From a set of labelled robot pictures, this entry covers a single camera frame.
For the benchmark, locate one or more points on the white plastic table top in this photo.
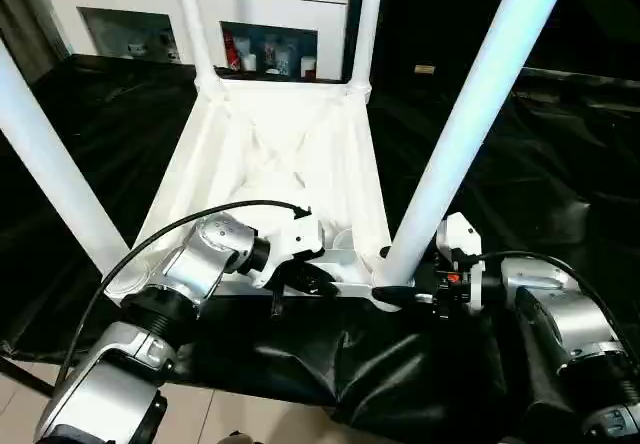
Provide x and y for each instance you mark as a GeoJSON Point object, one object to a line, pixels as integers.
{"type": "Point", "coordinates": [290, 154]}

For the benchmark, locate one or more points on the white plastic table leg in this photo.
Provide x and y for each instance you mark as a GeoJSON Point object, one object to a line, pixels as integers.
{"type": "Point", "coordinates": [197, 24]}
{"type": "Point", "coordinates": [50, 164]}
{"type": "Point", "coordinates": [475, 114]}
{"type": "Point", "coordinates": [367, 29]}

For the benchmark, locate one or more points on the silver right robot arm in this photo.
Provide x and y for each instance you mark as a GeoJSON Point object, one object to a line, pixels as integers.
{"type": "Point", "coordinates": [575, 314]}

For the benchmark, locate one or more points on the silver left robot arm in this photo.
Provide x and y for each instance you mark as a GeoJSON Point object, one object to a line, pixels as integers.
{"type": "Point", "coordinates": [200, 259]}

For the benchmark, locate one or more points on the black work mat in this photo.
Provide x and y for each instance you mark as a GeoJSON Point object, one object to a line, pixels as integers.
{"type": "Point", "coordinates": [550, 164]}

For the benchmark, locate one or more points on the gold piano label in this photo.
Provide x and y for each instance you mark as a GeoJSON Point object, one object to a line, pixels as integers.
{"type": "Point", "coordinates": [424, 69]}

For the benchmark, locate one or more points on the black piano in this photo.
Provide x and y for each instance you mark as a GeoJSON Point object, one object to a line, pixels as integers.
{"type": "Point", "coordinates": [590, 9]}

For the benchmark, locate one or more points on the grey curtain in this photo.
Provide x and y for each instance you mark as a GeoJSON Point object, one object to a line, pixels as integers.
{"type": "Point", "coordinates": [25, 24]}

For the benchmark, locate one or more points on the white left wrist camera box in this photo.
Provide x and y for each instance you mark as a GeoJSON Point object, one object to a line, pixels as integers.
{"type": "Point", "coordinates": [300, 241]}

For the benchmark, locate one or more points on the black folding table frame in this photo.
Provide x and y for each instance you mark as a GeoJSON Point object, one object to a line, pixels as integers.
{"type": "Point", "coordinates": [25, 376]}

